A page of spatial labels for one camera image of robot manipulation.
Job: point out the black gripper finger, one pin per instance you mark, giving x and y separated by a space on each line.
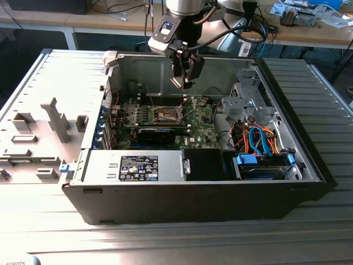
177 66
197 69

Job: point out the silver green CPU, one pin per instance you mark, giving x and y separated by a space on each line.
176 83

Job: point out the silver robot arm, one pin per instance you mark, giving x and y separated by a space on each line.
184 5

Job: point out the black RAM slot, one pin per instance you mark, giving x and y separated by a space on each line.
165 124
168 96
183 127
168 101
168 104

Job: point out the CPU socket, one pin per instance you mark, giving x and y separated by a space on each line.
166 111

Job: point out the blue expansion slot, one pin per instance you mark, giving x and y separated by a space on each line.
134 145

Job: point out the round coin battery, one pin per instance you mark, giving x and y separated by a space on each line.
202 102

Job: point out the white code label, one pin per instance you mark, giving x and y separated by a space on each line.
245 50

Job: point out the green motherboard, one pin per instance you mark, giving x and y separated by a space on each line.
204 121

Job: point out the metal drive cage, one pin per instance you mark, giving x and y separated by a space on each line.
240 106

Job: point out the white plastic block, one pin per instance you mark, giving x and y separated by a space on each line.
110 58

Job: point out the black graphics card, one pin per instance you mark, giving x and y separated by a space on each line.
157 136

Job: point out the printed white sheet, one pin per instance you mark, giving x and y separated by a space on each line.
277 9

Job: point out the blue card retainer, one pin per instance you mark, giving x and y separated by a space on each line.
100 122

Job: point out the copper finned cooler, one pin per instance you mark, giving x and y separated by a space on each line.
288 18

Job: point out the hard disk in blue carrier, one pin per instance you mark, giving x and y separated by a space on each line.
245 159

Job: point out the wooden desk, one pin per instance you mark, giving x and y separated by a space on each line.
303 34
82 22

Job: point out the black power supply label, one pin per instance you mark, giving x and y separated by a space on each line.
138 168

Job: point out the grey power supply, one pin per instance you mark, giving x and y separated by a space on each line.
102 165

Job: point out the black PC case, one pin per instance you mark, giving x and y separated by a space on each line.
193 201

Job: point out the grey parts rack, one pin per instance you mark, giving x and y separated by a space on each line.
58 124

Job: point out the blue box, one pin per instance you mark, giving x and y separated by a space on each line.
325 2

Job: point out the white papers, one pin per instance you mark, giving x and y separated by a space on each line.
335 20

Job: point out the black monitor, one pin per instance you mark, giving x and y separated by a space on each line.
41 5

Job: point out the blue plastic latch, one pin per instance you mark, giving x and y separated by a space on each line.
64 168

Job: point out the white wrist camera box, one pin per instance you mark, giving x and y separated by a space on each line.
162 41

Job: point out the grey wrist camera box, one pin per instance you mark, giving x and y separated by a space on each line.
218 13

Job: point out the grey metal bracket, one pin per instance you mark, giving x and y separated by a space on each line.
187 165

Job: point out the metal bracket device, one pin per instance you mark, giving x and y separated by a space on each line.
306 19

